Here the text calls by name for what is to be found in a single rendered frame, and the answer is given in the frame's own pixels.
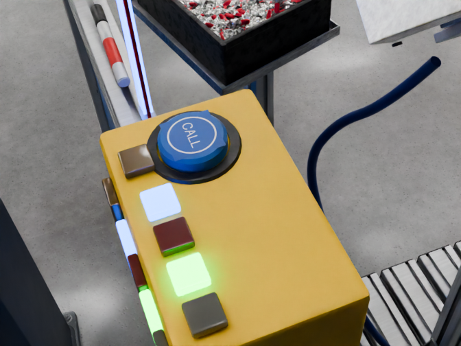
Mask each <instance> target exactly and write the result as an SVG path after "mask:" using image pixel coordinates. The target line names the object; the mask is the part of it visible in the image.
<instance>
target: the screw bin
mask: <svg viewBox="0 0 461 346"><path fill-rule="evenodd" d="M137 1H138V4H139V5H140V6H141V7H142V8H143V9H144V10H146V11H147V12H148V13H149V14H150V15H151V16H152V17H153V18H154V19H155V20H156V21H157V22H158V23H160V24H161V25H162V26H163V27H164V28H165V29H166V30H167V31H168V32H169V33H170V34H171V35H172V36H173V37H174V38H175V39H176V40H177V41H178V42H179V43H180V44H181V45H182V46H183V47H184V48H185V49H187V50H188V51H189V52H190V53H191V54H192V55H193V56H194V57H195V58H196V59H197V60H198V61H200V62H201V63H202V64H203V65H204V66H205V67H206V68H207V69H208V70H209V71H210V72H211V73H212V74H213V75H214V76H215V77H216V78H217V79H218V80H219V81H220V82H221V83H222V84H223V85H224V86H227V85H229V84H231V83H233V82H235V81H236V80H238V79H240V78H242V77H244V76H246V75H248V74H249V73H252V72H253V71H255V70H257V69H259V68H261V67H262V66H264V65H266V64H268V63H270V62H272V61H273V60H276V59H277V58H279V57H281V56H283V55H285V54H286V53H288V52H290V51H292V50H294V49H296V48H297V47H300V46H301V45H303V44H305V43H307V42H309V41H311V40H312V39H314V38H316V37H318V36H320V35H321V34H324V33H325V32H328V31H329V26H330V18H331V0H302V1H301V2H300V3H297V4H296V5H293V6H292V7H290V8H288V9H286V10H284V11H282V12H280V13H278V14H276V15H274V16H272V17H270V18H268V19H266V20H264V21H262V22H260V23H258V24H256V25H254V26H252V27H250V28H248V29H247V30H244V31H242V32H240V33H238V34H236V35H234V36H232V37H230V38H229V39H227V40H222V39H221V38H220V37H219V36H218V35H217V34H216V33H215V32H213V31H212V30H211V29H210V28H209V27H207V26H206V25H205V24H204V23H203V22H202V21H201V20H200V19H199V18H198V17H197V16H195V15H194V14H193V13H192V12H191V11H190V10H188V9H187V8H186V7H185V6H184V5H183V4H181V2H179V0H137Z"/></svg>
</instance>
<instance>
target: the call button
mask: <svg viewBox="0 0 461 346"><path fill-rule="evenodd" d="M159 126H160V127H161V129H160V131H159V134H158V139H157V140H158V149H159V152H160V156H161V159H162V160H163V162H164V163H165V164H166V165H167V166H169V167H170V168H171V169H173V170H175V171H178V172H183V173H198V172H203V171H207V170H210V169H211V168H214V167H215V166H216V165H217V164H219V163H220V162H221V161H222V159H223V158H224V157H225V155H226V153H227V150H228V137H227V131H226V128H225V126H224V125H223V123H222V122H221V121H220V120H219V119H218V118H216V117H214V116H212V115H211V114H210V112H209V110H205V111H201V112H190V113H183V114H180V115H177V116H175V117H173V118H171V119H170V120H169V121H167V122H165V123H163V124H159Z"/></svg>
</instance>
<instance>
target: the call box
mask: <svg viewBox="0 0 461 346"><path fill-rule="evenodd" d="M205 110H209V112H210V114H211V115H212V116H214V117H216V118H218V119H219V120H220V121H221V122H222V123H223V125H224V126H225V128H226V131H227V137H228V150H227V153H226V155H225V157H224V158H223V159H222V161H221V162H220V163H219V164H217V165H216V166H215V167H214V168H211V169H210V170H207V171H203V172H198V173H183V172H178V171H175V170H173V169H171V168H170V167H169V166H167V165H166V164H165V163H164V162H163V160H162V159H161V156H160V152H159V149H158V140H157V139H158V134H159V131H160V129H161V127H160V126H159V124H163V123H165V122H167V121H169V120H170V119H171V118H173V117H175V116H177V115H180V114H183V113H190V112H201V111H205ZM145 143H146V144H147V146H148V148H149V150H150V153H151V155H152V158H153V160H154V162H155V166H156V169H155V170H154V171H152V172H148V173H145V174H142V175H139V176H136V177H133V178H129V179H127V178H126V177H125V176H124V173H123V170H122V168H121V164H120V162H119V159H118V156H117V153H118V152H119V151H122V150H126V149H128V148H133V147H135V146H139V145H141V144H145ZM99 144H100V146H101V149H102V153H103V156H104V159H105V162H106V166H107V168H108V173H109V175H110V178H111V179H112V181H113V185H114V187H115V191H116V193H117V197H118V199H119V202H120V205H121V209H122V212H123V216H124V218H125V221H126V222H127V225H128V228H129V231H130V235H131V237H132V240H133V242H134V246H135V249H136V252H137V255H138V257H139V260H140V263H141V266H142V269H143V272H144V275H145V278H146V280H147V284H148V287H149V289H150V292H151V295H152V298H153V300H154V304H155V306H156V310H157V312H158V316H159V319H160V320H161V325H162V327H163V331H164V333H165V336H166V339H167V342H168V344H169V346H359V344H360V341H361V337H362V332H363V328H364V323H365V320H366V314H367V311H368V305H369V301H370V293H369V291H368V289H367V287H366V285H365V283H364V282H363V280H362V278H361V277H360V275H359V273H358V272H357V270H356V268H355V267H354V265H353V263H352V261H351V259H350V258H349V256H348V255H347V253H346V251H345V250H344V247H343V246H342V244H341V242H340V241H339V239H338V237H337V235H336V234H335V232H334V230H333V229H332V227H331V225H330V224H329V222H328V220H327V218H326V217H325V215H324V214H323V212H322V210H321V208H320V206H319V205H318V203H317V201H316V199H315V198H314V196H313V194H312V193H311V191H310V189H309V188H308V186H307V184H306V182H305V181H304V179H303V177H302V176H301V174H300V172H299V171H298V168H297V167H296V165H295V164H294V162H293V160H292V158H291V156H290V155H289V153H288V151H287V150H286V148H285V146H284V145H283V143H282V141H281V139H280V138H279V136H278V135H277V133H276V131H275V129H274V127H273V126H272V124H271V122H270V120H269V119H268V117H267V115H266V114H265V112H264V110H263V109H262V107H261V105H260V103H259V102H258V100H257V98H256V97H255V95H254V93H253V92H252V91H251V90H250V89H243V90H240V91H237V92H234V93H230V94H227V95H223V96H221V97H217V98H214V99H212V100H207V101H205V102H201V103H198V104H194V105H191V106H188V107H184V108H181V109H178V110H175V111H172V112H168V113H165V114H162V115H158V116H156V117H151V118H149V119H144V120H142V121H139V122H135V123H133V124H129V125H126V126H122V127H119V128H116V129H113V130H109V131H106V132H104V133H102V134H101V136H100V140H99ZM167 183H170V184H171V185H172V187H173V189H174V192H175V194H176V197H177V199H178V202H179V204H180V212H178V213H176V214H172V215H170V216H166V217H164V218H161V219H158V220H155V221H149V220H148V217H147V214H146V212H145V209H144V206H143V203H142V201H141V197H140V193H141V192H144V191H146V190H149V189H152V188H155V187H158V186H161V185H164V184H167ZM182 216H184V217H185V218H186V221H187V224H188V225H189V228H190V230H191V233H192V236H193V238H194V240H195V246H194V247H193V248H191V249H187V250H185V251H182V252H179V253H176V254H173V255H170V256H167V257H163V256H162V255H161V251H160V249H159V247H158V244H157V241H156V238H155V236H154V232H153V226H155V225H158V224H161V223H164V222H167V221H170V220H173V219H176V218H179V217H182ZM194 253H199V254H201V257H202V260H203V262H204V265H205V266H206V269H207V271H208V274H209V277H210V278H211V285H210V286H207V287H204V288H201V289H199V290H195V291H193V292H190V293H187V294H185V295H182V296H178V295H177V294H176V291H175V290H174V286H173V284H172V281H171V279H170V276H169V273H168V271H167V263H169V262H172V261H174V260H178V259H180V258H183V257H186V256H188V255H192V254H194ZM212 292H215V293H217V295H218V298H219V300H220V303H221V304H222V307H223V310H224V312H225V315H226V318H227V319H228V326H227V327H225V328H223V329H220V330H218V331H215V332H212V333H210V334H207V335H204V336H201V337H199V338H193V337H192V335H191V332H190V330H189V327H188V325H187V321H186V319H185V316H184V314H183V311H182V307H181V306H182V304H183V303H184V302H187V301H190V300H192V299H196V298H198V297H201V296H204V295H207V294H209V293H212Z"/></svg>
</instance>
